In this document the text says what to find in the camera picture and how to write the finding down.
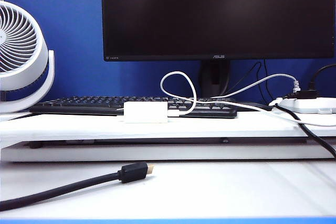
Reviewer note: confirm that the white charging base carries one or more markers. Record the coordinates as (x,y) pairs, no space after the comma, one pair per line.
(145,112)

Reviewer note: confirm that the black monitor stand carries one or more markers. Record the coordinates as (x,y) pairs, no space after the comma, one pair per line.
(215,77)

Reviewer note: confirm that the black computer keyboard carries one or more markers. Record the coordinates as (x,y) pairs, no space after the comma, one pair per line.
(78,107)

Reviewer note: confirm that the white two-tier desk riser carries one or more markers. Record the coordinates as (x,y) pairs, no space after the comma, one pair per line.
(78,128)

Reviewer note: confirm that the black ASUS computer monitor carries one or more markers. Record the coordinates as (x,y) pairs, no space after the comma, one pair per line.
(210,11)

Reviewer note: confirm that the blue cubicle partition panel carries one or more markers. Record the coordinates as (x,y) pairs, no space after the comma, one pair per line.
(78,37)

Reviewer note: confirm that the small white plug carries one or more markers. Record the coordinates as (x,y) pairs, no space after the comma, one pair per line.
(276,101)

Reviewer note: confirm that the white desk fan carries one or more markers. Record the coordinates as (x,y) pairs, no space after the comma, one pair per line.
(44,59)

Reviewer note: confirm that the white power strip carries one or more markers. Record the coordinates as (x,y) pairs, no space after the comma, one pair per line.
(307,106)

